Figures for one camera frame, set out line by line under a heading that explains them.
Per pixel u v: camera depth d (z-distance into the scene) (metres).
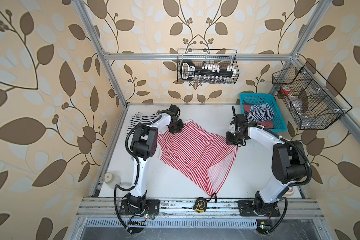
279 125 0.99
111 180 0.75
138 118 1.08
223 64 0.94
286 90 0.88
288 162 0.48
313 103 0.73
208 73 0.84
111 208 0.76
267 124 1.02
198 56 0.89
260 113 1.08
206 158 0.91
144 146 0.59
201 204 0.73
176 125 0.91
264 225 0.71
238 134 0.71
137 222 0.74
